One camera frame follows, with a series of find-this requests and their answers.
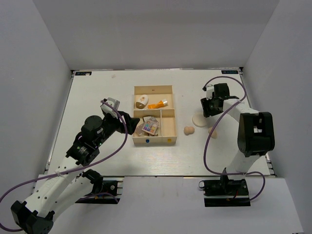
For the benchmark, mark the left table logo sticker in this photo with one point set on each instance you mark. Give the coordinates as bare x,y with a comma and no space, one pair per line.
87,73

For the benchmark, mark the white gold sunscreen bottle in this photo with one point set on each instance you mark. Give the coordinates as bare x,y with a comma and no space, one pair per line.
142,101

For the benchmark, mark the table corner logo sticker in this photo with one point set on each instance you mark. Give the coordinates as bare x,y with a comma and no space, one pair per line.
229,72

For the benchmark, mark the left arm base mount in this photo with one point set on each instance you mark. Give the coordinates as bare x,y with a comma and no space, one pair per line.
109,193

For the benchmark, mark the round white powder puff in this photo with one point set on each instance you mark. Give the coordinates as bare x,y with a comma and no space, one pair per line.
199,120

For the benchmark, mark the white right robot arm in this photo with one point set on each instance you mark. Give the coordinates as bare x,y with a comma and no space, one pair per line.
203,132

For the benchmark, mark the colourful eyeshadow palette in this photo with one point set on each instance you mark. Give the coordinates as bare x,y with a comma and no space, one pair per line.
150,127

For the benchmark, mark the orange cream tube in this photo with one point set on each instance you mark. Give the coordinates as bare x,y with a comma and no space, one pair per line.
162,103

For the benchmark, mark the cream compartment organizer box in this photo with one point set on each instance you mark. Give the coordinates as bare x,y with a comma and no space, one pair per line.
166,116

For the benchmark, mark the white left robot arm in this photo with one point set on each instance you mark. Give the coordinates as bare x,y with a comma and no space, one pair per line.
72,180

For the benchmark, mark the dark gold makeup box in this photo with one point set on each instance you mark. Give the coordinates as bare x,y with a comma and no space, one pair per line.
154,120

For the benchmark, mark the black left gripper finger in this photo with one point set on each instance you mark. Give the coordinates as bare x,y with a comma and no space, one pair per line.
131,123
125,116

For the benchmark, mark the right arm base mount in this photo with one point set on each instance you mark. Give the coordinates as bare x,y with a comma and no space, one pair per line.
219,193

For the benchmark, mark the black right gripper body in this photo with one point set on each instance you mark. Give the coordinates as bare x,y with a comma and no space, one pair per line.
209,107

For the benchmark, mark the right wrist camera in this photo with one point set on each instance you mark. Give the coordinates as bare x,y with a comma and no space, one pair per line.
209,91

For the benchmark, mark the beige makeup sponge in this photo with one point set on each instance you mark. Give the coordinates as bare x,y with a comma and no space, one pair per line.
189,130
213,133

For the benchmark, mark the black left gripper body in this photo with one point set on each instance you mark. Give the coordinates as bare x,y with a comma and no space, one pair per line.
111,124

